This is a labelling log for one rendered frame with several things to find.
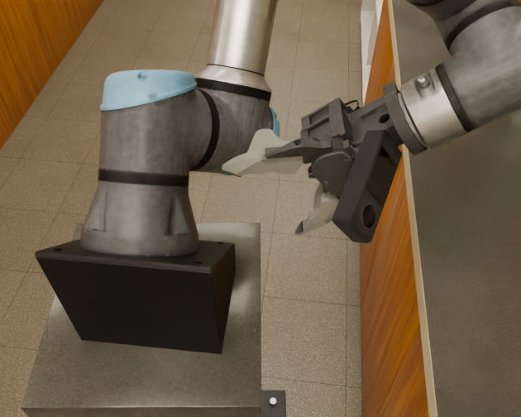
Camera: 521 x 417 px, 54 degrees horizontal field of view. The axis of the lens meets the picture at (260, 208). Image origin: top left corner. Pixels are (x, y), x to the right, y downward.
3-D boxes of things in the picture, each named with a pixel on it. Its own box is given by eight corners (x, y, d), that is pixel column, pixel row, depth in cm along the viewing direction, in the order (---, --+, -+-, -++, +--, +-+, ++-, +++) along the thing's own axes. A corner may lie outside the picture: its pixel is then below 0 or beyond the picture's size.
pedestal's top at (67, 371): (29, 419, 70) (19, 408, 67) (82, 237, 91) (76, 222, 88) (261, 417, 70) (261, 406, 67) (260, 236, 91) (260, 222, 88)
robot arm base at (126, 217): (66, 252, 59) (70, 167, 58) (93, 235, 74) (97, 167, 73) (197, 260, 61) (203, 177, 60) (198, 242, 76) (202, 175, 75)
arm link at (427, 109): (474, 146, 51) (443, 94, 46) (431, 166, 54) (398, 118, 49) (456, 100, 56) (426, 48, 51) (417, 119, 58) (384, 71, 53)
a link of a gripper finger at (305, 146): (265, 166, 58) (341, 165, 58) (265, 178, 56) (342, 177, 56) (265, 136, 54) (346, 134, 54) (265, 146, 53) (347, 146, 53)
